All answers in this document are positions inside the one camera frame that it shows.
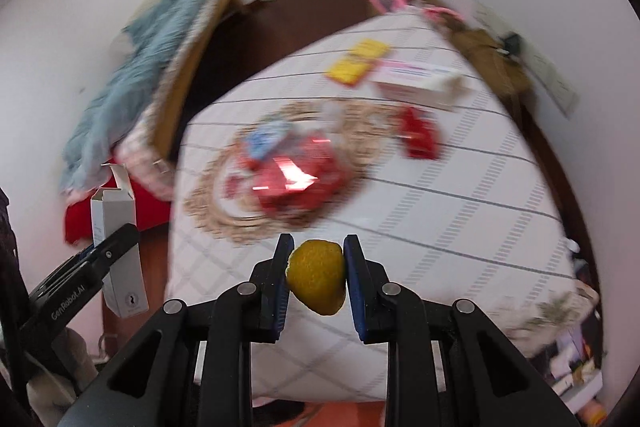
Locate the white tall carton box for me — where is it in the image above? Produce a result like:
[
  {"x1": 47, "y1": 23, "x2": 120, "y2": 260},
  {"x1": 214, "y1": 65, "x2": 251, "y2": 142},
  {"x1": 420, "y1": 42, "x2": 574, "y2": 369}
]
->
[{"x1": 90, "y1": 162, "x2": 149, "y2": 319}]

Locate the red shiny snack bag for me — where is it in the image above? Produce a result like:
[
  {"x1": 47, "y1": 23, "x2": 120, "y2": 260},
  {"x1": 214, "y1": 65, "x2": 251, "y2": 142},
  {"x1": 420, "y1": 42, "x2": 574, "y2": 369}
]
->
[{"x1": 222, "y1": 117, "x2": 355, "y2": 220}]

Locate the pink white toothpaste box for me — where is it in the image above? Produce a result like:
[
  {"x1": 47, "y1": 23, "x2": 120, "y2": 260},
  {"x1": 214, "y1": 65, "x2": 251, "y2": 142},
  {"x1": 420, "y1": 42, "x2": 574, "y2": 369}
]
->
[{"x1": 369, "y1": 60, "x2": 469, "y2": 109}]

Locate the yellow flat packet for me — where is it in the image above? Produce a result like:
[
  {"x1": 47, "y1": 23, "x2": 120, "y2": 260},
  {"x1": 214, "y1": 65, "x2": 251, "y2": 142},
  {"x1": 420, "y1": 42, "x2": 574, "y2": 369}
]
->
[{"x1": 324, "y1": 38, "x2": 392, "y2": 87}]

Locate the white checked tablecloth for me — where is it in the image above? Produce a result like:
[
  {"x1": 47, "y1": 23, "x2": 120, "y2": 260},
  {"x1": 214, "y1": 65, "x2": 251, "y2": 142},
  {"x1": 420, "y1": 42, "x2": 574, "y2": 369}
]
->
[{"x1": 164, "y1": 11, "x2": 594, "y2": 405}]

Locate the yellow fruit peel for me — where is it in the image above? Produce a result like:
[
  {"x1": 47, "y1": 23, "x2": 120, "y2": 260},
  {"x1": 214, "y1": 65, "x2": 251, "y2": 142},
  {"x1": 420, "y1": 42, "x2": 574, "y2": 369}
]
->
[{"x1": 285, "y1": 239, "x2": 346, "y2": 315}]

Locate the small red wrapper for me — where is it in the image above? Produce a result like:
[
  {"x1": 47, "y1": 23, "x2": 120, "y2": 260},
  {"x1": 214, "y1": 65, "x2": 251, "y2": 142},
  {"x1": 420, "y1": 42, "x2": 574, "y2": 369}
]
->
[{"x1": 398, "y1": 105, "x2": 440, "y2": 160}]

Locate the black power adapter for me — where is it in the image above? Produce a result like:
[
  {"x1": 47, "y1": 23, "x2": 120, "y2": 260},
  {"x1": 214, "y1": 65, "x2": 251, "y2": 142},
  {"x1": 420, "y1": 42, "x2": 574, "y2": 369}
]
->
[{"x1": 501, "y1": 31, "x2": 523, "y2": 56}]

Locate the pink checked quilt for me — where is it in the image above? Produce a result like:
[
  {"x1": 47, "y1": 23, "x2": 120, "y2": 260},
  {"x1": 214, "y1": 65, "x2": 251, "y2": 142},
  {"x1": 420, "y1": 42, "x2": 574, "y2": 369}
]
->
[{"x1": 114, "y1": 0, "x2": 230, "y2": 202}]

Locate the wooden bed frame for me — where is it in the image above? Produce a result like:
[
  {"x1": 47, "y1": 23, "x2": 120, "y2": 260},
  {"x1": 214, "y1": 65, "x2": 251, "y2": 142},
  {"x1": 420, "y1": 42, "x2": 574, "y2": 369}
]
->
[{"x1": 151, "y1": 0, "x2": 243, "y2": 162}]

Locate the light blue blanket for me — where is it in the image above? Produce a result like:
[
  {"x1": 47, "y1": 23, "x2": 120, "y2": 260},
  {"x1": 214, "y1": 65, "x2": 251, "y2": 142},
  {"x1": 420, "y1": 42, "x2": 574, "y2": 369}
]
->
[{"x1": 60, "y1": 0, "x2": 217, "y2": 202}]

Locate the brown cardboard box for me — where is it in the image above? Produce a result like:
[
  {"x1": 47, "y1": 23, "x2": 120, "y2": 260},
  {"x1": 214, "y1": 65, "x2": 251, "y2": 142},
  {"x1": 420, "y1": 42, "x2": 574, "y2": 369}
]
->
[{"x1": 442, "y1": 15, "x2": 532, "y2": 113}]

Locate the white power strip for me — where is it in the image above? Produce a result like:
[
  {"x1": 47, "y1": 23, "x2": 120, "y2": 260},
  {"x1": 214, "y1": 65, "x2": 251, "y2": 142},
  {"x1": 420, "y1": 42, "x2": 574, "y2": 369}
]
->
[{"x1": 473, "y1": 1, "x2": 579, "y2": 118}]

